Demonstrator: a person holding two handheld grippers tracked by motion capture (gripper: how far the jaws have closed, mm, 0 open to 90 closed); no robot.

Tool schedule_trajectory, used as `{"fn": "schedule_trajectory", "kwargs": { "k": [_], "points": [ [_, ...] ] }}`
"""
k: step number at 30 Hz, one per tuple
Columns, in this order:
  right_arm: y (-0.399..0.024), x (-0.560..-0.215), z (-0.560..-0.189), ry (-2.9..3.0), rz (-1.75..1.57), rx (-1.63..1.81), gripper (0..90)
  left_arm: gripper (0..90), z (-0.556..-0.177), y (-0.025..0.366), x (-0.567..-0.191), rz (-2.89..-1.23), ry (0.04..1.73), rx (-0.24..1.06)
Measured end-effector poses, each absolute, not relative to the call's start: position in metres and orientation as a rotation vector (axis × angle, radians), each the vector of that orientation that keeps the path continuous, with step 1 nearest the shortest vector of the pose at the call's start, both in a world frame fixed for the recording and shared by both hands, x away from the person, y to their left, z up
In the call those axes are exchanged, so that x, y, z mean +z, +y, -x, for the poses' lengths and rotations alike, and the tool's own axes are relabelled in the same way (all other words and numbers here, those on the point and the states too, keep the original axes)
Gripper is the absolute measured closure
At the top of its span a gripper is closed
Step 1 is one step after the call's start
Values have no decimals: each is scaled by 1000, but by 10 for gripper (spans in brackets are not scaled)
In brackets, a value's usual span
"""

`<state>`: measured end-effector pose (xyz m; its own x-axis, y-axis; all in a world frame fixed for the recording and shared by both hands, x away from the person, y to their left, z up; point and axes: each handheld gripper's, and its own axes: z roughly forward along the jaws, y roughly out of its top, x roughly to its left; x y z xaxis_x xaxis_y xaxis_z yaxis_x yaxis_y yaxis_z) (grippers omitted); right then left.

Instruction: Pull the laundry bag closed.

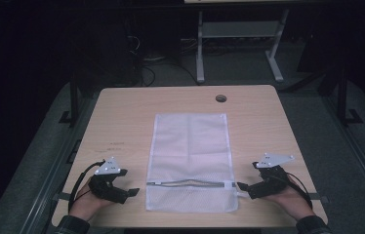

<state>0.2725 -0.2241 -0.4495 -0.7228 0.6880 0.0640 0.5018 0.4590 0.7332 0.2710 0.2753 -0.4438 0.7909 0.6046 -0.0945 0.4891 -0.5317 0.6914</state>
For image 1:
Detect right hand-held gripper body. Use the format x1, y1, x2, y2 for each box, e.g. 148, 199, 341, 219
247, 152, 296, 200

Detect white metal desk frame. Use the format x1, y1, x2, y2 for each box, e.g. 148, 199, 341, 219
183, 0, 291, 84

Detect black floor cables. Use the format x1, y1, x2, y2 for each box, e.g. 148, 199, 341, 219
127, 34, 202, 88

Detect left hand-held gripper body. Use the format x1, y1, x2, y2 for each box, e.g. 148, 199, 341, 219
88, 156, 130, 205

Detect white mesh laundry bag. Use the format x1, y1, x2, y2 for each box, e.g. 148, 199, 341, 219
144, 112, 239, 214

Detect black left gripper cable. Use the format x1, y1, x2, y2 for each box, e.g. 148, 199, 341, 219
67, 159, 106, 213

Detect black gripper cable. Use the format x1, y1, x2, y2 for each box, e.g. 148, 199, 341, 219
67, 159, 106, 213
285, 171, 314, 210

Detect person's right hand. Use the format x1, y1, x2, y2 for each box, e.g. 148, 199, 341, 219
267, 176, 315, 223

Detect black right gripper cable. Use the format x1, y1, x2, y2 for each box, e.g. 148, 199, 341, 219
285, 171, 314, 210

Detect person's left hand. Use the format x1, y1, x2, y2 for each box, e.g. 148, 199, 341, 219
69, 176, 114, 222

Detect black metal stand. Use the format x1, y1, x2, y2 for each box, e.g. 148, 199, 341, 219
336, 67, 364, 127
58, 71, 81, 129

